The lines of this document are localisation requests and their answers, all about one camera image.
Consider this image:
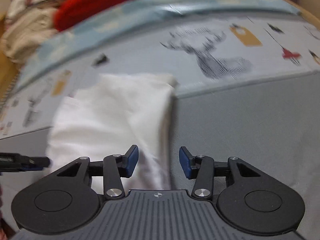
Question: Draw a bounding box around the white long sleeve shirt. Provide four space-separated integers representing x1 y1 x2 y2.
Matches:
46 73 177 191

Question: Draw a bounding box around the grey deer print bed sheet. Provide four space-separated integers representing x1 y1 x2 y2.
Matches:
1 12 319 239

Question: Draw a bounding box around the cream folded blanket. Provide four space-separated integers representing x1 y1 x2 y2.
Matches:
1 8 57 64

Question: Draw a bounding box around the light blue folded sheet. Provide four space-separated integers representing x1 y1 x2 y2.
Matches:
15 0 300 92

